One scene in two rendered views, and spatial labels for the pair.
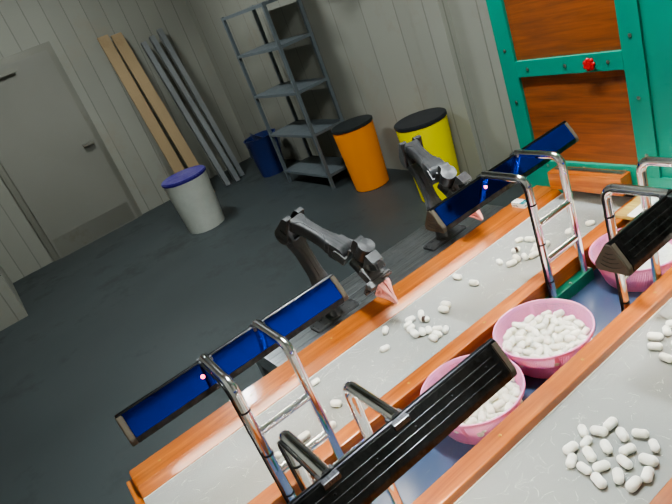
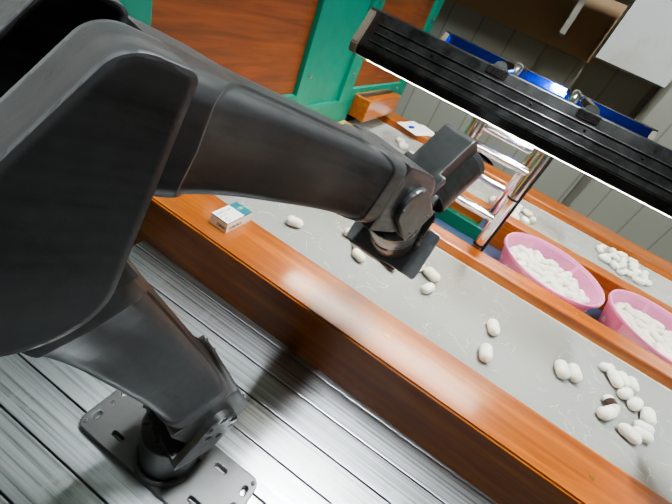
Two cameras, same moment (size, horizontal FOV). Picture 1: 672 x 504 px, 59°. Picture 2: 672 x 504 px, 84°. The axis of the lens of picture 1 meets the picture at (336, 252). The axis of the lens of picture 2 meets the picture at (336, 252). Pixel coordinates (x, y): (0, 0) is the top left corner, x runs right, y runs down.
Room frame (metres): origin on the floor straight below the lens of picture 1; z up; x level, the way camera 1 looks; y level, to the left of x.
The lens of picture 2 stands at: (2.32, -0.27, 1.14)
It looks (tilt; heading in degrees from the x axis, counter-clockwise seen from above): 35 degrees down; 220
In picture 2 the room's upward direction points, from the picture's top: 25 degrees clockwise
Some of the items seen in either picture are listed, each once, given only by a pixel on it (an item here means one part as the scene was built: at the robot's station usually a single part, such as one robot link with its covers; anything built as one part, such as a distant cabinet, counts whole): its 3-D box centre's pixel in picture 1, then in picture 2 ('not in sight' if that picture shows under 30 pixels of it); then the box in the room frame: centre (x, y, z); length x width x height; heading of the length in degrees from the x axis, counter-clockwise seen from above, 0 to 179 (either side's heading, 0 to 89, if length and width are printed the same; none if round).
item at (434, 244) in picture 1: (442, 230); (172, 440); (2.23, -0.44, 0.71); 0.20 x 0.07 x 0.08; 116
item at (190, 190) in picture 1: (195, 200); not in sight; (5.87, 1.12, 0.28); 0.49 x 0.46 x 0.57; 29
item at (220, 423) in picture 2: not in sight; (187, 402); (2.22, -0.45, 0.77); 0.09 x 0.06 x 0.06; 96
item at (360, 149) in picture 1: (362, 154); not in sight; (5.14, -0.54, 0.30); 0.38 x 0.37 x 0.59; 116
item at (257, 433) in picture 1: (279, 419); not in sight; (1.20, 0.28, 0.90); 0.20 x 0.19 x 0.45; 115
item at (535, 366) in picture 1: (545, 340); (541, 279); (1.32, -0.44, 0.72); 0.27 x 0.27 x 0.10
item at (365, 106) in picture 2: not in sight; (376, 104); (1.31, -1.23, 0.83); 0.30 x 0.06 x 0.07; 25
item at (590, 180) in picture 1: (588, 180); not in sight; (1.93, -0.94, 0.83); 0.30 x 0.06 x 0.07; 25
